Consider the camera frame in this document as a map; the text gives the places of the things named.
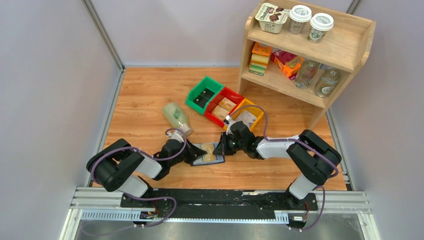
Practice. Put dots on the black cards in green bin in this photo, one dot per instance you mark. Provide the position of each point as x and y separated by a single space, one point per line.
202 99

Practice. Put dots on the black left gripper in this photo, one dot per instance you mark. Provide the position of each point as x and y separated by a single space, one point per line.
194 153

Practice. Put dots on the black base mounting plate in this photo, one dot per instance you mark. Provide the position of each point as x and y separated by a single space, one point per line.
221 203

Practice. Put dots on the white lidded coffee cup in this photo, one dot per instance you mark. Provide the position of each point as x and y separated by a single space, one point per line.
320 24
299 16

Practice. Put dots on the gold credit card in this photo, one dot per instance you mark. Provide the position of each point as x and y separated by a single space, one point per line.
209 157

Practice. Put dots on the orange pink snack box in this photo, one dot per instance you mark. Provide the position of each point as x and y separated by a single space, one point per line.
289 64

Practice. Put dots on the tan cards in red bin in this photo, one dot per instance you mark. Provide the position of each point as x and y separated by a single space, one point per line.
223 108

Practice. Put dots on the silver cards in yellow bin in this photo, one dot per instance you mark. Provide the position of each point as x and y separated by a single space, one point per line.
247 118

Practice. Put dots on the green plastic bin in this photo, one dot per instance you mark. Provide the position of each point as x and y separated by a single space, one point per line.
206 82

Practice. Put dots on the yellow plastic bin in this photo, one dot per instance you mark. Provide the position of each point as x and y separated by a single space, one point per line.
254 110

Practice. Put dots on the wooden shelf unit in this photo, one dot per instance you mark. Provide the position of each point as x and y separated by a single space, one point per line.
346 47

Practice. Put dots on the chobani yogurt cup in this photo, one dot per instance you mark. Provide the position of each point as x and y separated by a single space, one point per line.
271 17

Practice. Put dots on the right clear glass bottle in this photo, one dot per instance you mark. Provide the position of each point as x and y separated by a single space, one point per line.
327 82

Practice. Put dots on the stack of sponges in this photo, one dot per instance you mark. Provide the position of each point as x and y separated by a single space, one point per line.
260 57

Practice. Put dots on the blue leather card holder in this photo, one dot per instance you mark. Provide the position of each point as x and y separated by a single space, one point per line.
199 161

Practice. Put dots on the green liquid plastic bottle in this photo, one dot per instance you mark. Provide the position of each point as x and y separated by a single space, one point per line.
177 117

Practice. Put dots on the clear glass bottle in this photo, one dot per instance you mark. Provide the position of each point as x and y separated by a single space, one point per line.
305 74
327 82

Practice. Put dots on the left white lidded coffee cup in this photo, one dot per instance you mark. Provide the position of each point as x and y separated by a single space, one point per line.
299 16

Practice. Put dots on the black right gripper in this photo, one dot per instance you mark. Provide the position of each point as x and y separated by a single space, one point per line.
222 149

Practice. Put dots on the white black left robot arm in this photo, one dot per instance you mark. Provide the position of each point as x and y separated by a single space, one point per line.
114 166

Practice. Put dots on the right white lidded coffee cup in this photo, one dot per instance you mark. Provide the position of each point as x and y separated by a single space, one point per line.
320 24

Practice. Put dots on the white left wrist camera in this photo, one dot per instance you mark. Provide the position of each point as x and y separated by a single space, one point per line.
176 135

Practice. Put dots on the left clear glass bottle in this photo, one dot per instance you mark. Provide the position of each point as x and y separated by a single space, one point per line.
305 74

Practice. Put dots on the aluminium frame rail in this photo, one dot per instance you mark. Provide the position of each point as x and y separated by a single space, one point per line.
96 214

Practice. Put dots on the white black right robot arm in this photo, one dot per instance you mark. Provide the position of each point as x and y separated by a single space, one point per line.
314 157

